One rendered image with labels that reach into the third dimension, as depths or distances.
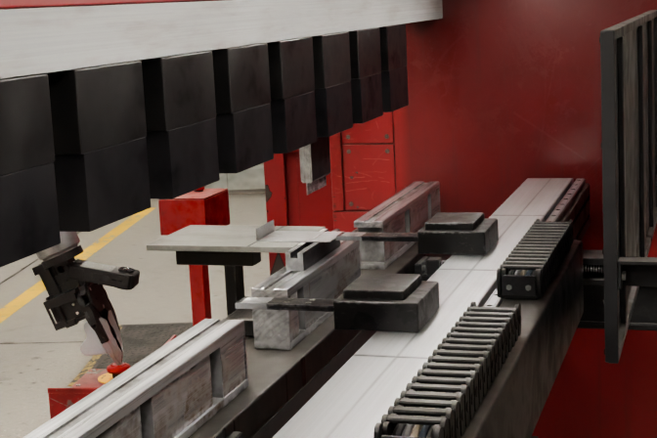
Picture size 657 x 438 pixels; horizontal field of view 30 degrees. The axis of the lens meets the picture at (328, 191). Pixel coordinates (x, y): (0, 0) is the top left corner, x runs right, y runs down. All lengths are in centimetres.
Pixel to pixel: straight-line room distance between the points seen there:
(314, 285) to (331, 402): 70
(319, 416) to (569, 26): 170
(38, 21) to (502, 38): 177
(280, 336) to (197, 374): 34
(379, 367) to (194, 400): 27
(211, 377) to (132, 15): 52
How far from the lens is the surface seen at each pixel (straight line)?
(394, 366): 140
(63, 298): 209
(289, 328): 186
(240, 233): 215
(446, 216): 202
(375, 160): 292
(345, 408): 127
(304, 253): 196
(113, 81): 132
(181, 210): 390
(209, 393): 160
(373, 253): 239
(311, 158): 201
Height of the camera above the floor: 140
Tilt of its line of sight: 9 degrees down
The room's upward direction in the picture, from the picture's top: 3 degrees counter-clockwise
